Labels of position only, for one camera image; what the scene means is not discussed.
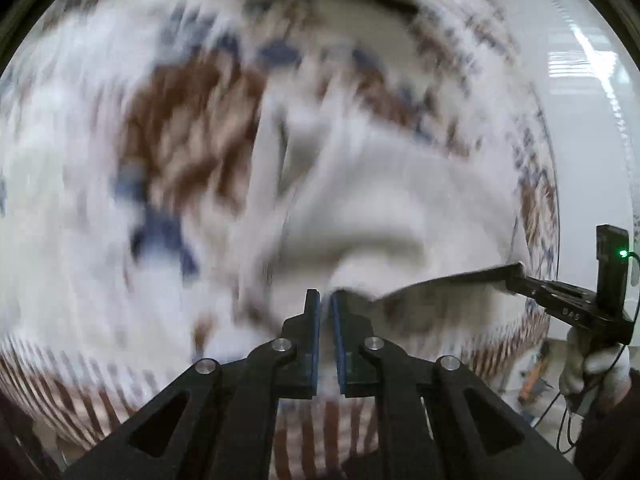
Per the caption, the black cable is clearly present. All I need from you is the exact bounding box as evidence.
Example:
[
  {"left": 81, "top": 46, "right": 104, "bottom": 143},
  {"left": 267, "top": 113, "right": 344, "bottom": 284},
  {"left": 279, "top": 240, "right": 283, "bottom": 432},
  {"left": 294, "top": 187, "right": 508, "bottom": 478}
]
[{"left": 555, "top": 251, "right": 640, "bottom": 456}]

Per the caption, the person's right hand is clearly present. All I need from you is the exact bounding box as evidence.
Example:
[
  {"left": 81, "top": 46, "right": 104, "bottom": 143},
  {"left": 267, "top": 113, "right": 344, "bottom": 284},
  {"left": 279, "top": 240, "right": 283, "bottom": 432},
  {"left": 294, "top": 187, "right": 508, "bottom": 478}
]
[{"left": 559, "top": 329, "right": 633, "bottom": 412}]

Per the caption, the white small garment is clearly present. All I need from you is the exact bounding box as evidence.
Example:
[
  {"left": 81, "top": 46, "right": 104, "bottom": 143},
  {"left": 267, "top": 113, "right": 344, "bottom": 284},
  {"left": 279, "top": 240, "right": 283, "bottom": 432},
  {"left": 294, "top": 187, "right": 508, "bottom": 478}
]
[{"left": 232, "top": 92, "right": 527, "bottom": 313}]

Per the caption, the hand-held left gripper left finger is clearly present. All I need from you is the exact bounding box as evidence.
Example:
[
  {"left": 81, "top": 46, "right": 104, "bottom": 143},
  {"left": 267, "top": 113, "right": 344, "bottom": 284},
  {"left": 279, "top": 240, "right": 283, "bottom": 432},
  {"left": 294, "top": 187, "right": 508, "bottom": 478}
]
[{"left": 62, "top": 289, "right": 321, "bottom": 480}]

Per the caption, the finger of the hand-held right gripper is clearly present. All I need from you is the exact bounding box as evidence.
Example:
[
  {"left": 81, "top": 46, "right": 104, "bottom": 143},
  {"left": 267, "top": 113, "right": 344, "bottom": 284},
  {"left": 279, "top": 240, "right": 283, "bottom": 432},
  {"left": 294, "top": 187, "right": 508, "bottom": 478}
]
[{"left": 491, "top": 261, "right": 540, "bottom": 298}]

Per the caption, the white patterned cloth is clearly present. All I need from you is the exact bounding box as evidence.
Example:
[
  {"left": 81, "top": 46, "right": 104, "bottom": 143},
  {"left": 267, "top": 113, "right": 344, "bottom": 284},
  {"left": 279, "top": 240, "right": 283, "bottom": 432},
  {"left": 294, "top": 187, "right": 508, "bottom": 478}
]
[{"left": 0, "top": 0, "right": 562, "bottom": 480}]

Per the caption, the person's right forearm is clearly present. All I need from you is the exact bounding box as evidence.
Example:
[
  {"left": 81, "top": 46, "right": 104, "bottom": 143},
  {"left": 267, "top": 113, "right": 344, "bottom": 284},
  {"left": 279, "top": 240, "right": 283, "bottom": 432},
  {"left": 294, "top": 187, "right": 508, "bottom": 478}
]
[{"left": 572, "top": 382, "right": 640, "bottom": 480}]

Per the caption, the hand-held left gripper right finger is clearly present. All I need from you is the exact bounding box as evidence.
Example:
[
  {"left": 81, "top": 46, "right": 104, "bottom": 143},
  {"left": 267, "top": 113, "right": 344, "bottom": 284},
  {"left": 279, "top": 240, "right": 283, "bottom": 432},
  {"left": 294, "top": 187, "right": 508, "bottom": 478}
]
[{"left": 330, "top": 289, "right": 586, "bottom": 480}]

